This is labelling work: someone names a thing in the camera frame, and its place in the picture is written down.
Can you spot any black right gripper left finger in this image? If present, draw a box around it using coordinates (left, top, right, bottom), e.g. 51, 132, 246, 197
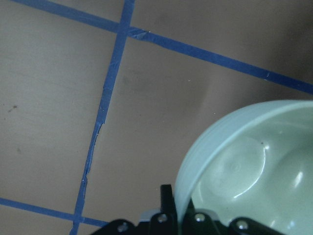
160, 185, 178, 235

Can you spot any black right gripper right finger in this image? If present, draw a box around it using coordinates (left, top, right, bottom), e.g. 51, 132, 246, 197
185, 199, 220, 235

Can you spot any green bowl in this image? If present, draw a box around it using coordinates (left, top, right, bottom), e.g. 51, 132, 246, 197
174, 100, 313, 235

